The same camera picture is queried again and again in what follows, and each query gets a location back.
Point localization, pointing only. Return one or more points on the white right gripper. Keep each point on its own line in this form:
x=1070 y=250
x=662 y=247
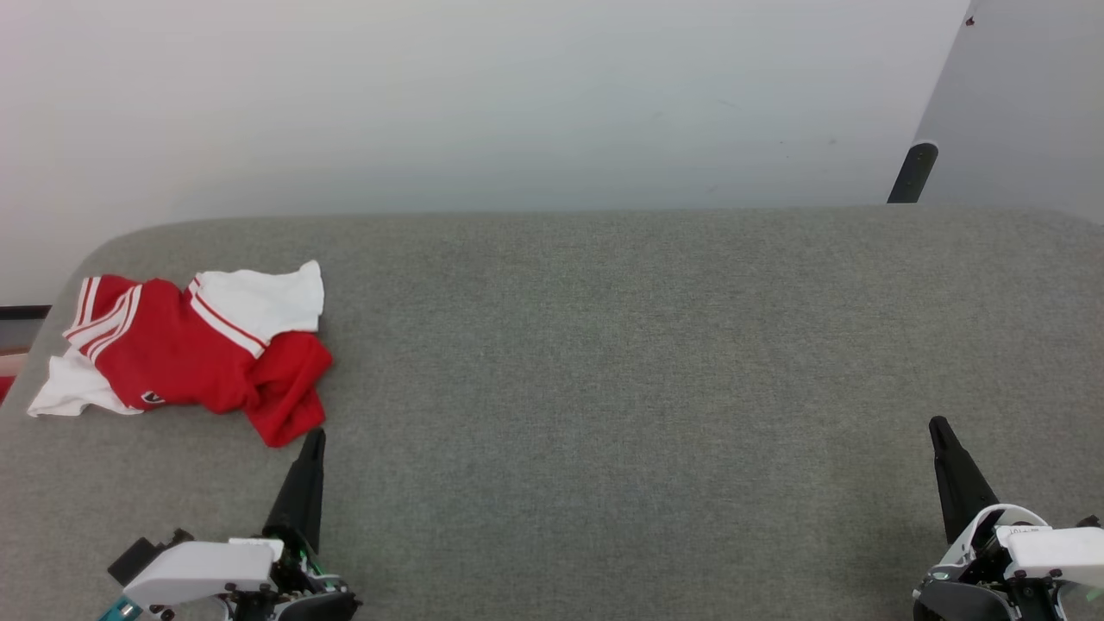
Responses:
x=1035 y=561

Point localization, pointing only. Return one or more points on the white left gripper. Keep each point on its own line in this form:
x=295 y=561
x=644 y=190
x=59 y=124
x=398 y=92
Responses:
x=203 y=569

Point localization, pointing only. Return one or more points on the small red object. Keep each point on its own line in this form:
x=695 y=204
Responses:
x=5 y=388

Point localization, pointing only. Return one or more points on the red and white jersey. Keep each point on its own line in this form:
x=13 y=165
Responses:
x=172 y=362

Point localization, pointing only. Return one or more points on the grey panel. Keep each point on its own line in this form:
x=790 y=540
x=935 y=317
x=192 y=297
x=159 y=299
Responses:
x=1026 y=103

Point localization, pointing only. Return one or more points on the black furniture leg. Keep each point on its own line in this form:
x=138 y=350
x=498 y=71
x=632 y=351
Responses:
x=914 y=172

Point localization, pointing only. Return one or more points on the dark framed furniture piece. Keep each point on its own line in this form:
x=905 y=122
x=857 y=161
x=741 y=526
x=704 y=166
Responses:
x=21 y=323

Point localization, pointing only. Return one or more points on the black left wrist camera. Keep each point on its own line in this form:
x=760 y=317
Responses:
x=138 y=555

